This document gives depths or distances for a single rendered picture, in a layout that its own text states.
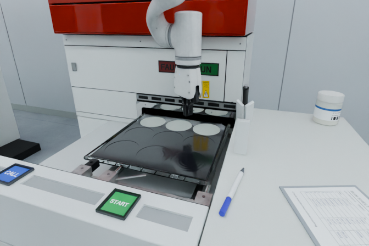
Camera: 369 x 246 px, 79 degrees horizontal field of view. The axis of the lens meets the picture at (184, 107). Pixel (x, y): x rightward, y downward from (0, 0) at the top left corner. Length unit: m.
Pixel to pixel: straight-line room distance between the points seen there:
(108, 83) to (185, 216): 0.79
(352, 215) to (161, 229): 0.31
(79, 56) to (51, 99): 2.66
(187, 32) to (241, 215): 0.50
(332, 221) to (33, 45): 3.67
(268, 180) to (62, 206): 0.38
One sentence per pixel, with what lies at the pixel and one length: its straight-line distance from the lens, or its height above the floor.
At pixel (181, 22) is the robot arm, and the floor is 1.26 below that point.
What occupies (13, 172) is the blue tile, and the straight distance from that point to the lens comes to 0.61.
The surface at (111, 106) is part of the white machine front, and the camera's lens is 1.11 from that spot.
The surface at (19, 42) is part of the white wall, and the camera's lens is 3.94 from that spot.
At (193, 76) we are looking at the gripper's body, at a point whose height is 1.11.
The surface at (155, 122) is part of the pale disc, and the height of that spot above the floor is 0.90.
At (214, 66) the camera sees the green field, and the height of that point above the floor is 1.11.
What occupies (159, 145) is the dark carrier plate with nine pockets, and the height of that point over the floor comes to 0.90.
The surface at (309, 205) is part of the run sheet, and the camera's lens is 0.46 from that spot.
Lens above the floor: 1.25
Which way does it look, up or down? 20 degrees down
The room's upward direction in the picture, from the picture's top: straight up
